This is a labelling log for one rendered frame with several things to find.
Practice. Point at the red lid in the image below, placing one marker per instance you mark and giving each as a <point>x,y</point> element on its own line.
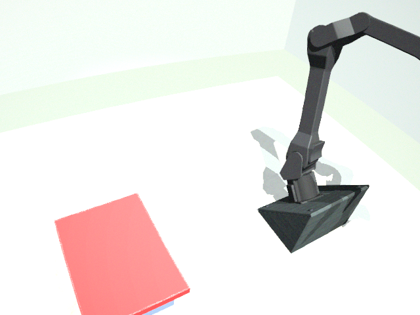
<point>117,260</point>

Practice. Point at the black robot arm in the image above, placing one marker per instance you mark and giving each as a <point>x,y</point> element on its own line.
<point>324,45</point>

